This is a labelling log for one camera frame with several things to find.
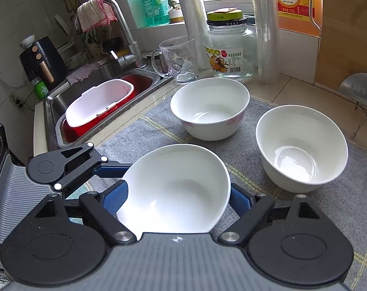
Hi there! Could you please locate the stainless steel sink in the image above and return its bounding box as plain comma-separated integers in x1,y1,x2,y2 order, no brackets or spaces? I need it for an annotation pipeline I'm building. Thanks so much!
43,57,173,154

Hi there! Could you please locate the red plastic basin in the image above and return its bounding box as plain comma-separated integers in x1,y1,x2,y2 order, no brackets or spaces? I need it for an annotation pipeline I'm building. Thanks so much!
60,73,155,143

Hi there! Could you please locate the wooden cutting board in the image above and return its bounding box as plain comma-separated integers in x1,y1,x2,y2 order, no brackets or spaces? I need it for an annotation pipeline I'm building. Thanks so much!
315,0,367,93

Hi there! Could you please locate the black air fryer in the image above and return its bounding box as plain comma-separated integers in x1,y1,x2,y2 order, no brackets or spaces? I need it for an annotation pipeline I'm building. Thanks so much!
19,36,67,91

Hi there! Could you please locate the pink white towel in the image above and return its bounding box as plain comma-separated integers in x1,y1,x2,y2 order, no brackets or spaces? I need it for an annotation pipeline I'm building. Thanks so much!
77,0,118,32

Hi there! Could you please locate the cling film roll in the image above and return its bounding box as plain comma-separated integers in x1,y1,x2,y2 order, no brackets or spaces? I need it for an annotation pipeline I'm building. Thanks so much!
172,0,214,70
250,0,285,85

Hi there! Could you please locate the glass jar green lid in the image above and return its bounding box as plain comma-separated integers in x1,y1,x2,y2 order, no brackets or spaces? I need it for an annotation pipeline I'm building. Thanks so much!
205,9,258,82

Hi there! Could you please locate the teal detergent bottle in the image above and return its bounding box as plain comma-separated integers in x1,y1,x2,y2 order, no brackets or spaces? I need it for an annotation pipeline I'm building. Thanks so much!
136,0,170,27

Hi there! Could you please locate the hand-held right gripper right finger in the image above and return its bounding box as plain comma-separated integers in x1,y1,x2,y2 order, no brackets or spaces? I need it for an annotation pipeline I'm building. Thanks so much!
217,184,320,245

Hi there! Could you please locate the grey checked cloth mat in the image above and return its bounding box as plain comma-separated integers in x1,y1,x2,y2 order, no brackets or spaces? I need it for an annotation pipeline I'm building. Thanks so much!
60,95,367,282

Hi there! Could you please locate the lilac cloth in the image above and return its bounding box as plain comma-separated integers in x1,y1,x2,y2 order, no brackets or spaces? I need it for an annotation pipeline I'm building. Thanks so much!
67,64,102,85

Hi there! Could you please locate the small potted plant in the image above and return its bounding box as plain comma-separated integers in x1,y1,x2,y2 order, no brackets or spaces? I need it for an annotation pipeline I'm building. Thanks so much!
167,0,184,24

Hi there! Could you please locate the orange cooking wine bottle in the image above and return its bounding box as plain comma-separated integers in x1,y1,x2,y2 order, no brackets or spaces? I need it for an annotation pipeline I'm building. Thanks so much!
273,0,324,34

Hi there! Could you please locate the steel cleaver black handle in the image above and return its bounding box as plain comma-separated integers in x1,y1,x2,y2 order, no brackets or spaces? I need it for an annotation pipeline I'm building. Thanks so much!
338,73,367,110

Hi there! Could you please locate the metal wire rack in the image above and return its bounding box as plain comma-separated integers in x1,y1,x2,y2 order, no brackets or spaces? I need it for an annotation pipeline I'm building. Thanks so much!
350,97,367,140

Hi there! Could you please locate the plain white bowl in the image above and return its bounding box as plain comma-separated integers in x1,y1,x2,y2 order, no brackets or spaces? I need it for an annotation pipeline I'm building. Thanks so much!
256,105,349,193

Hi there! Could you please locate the white plastic container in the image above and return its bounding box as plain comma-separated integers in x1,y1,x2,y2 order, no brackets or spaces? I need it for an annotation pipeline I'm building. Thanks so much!
65,79,135,128

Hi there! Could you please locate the small white bowl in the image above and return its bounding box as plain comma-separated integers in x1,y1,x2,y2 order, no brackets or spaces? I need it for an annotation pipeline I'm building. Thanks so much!
20,34,36,49

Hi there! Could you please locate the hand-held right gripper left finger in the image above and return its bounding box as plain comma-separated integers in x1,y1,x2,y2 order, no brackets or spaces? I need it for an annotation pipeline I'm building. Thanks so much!
35,180,138,245

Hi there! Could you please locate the green can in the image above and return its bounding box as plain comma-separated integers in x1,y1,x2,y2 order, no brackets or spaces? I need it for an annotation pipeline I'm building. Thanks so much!
31,76,50,100

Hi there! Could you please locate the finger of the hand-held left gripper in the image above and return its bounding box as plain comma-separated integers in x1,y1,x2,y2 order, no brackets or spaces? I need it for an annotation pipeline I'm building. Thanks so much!
54,142,133,193

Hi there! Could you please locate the steel kitchen faucet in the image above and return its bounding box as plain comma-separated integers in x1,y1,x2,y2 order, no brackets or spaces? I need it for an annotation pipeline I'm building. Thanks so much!
73,0,148,70

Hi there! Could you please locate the white bowl pink floral print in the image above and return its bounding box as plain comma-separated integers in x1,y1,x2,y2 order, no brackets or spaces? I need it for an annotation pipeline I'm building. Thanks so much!
116,143,232,239
170,77,251,141

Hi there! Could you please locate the clear glass mug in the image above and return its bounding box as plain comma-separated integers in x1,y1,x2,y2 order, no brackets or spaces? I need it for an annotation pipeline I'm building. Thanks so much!
150,35,200,85

